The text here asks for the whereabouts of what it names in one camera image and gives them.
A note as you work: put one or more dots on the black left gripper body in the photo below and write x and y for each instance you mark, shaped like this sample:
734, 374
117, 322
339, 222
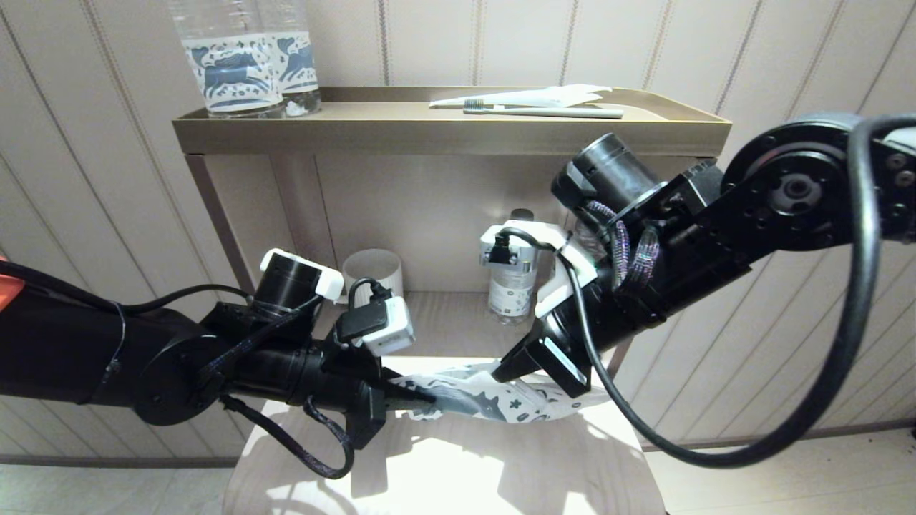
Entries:
368, 418

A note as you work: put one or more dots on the beige wooden shelf cabinet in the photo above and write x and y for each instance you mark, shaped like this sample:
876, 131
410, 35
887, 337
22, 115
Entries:
429, 207

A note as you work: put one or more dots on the brass coloured shelf tray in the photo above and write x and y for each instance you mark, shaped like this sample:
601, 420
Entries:
393, 136

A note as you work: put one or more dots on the white ribbed ceramic mug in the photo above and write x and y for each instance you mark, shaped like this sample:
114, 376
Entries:
372, 268

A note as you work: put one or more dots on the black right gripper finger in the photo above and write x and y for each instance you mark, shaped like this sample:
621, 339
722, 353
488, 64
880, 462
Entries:
515, 365

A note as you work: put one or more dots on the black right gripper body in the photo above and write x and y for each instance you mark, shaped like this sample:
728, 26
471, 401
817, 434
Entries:
565, 365

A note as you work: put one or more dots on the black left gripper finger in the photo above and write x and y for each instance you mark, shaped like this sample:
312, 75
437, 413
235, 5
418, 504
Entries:
411, 406
408, 392

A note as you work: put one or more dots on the blue white patterned zip pouch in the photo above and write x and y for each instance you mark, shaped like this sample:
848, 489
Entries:
501, 400

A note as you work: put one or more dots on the small water bottle grey cap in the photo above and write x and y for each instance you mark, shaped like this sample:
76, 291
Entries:
590, 243
509, 297

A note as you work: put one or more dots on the grey green toothbrush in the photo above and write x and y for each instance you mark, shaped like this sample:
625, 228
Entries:
558, 112

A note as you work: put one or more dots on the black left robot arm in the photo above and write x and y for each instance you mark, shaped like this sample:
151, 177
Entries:
71, 350

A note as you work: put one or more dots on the large bottle blue deer label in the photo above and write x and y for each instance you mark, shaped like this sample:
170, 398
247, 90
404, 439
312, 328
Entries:
300, 64
232, 75

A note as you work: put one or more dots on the white paper wrapper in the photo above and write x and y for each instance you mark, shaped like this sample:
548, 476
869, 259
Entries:
544, 96

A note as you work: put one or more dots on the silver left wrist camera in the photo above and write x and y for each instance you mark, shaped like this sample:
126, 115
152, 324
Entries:
383, 325

